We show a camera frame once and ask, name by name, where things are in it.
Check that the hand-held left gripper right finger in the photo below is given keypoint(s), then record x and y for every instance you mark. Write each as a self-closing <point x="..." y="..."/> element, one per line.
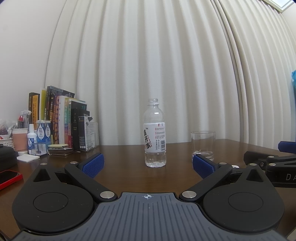
<point x="203" y="168"/>

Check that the black zip case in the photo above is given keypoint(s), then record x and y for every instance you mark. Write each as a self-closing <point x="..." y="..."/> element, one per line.
<point x="7" y="158"/>

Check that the red phone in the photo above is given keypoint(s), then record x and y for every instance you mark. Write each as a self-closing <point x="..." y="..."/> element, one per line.
<point x="9" y="178"/>

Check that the blue and white carton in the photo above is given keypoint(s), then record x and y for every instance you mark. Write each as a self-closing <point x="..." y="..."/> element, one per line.
<point x="44" y="133"/>

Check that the light blue cloth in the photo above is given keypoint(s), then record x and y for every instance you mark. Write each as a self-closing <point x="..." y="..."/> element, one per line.
<point x="294" y="76"/>

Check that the white curtain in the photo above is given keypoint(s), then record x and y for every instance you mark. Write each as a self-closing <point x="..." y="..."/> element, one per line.
<point x="148" y="58"/>

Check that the bunch of pens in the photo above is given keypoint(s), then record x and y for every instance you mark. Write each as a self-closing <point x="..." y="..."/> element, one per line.
<point x="24" y="119"/>

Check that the white plastic basket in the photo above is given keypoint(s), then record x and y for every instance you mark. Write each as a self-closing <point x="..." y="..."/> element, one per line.
<point x="5" y="141"/>

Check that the clear drinking glass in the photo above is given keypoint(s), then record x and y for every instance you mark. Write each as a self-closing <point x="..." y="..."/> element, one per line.
<point x="203" y="143"/>

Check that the paper cup with pink sleeve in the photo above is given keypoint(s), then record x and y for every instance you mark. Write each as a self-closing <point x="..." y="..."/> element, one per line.
<point x="20" y="141"/>

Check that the black and white product box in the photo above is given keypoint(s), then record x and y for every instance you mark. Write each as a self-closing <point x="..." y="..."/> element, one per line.
<point x="84" y="134"/>

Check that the flat silver metal case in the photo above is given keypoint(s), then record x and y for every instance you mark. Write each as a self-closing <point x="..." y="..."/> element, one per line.
<point x="60" y="151"/>

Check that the clear plastic water bottle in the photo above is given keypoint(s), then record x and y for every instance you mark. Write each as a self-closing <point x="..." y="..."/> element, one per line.
<point x="155" y="139"/>

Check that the clear plastic case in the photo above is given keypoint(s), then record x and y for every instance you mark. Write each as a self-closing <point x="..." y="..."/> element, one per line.
<point x="41" y="149"/>

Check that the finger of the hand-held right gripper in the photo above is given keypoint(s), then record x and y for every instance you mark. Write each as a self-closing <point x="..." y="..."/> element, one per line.
<point x="254" y="157"/>
<point x="288" y="147"/>

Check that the row of upright books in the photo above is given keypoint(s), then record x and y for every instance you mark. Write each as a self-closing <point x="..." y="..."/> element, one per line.
<point x="57" y="111"/>

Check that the small white solution bottle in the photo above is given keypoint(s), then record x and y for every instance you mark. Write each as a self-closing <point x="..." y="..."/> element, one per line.
<point x="32" y="141"/>

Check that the white notepad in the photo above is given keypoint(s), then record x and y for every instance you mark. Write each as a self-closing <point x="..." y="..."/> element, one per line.
<point x="27" y="158"/>

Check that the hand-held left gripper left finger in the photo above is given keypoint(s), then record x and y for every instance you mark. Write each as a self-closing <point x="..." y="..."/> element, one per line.
<point x="93" y="165"/>

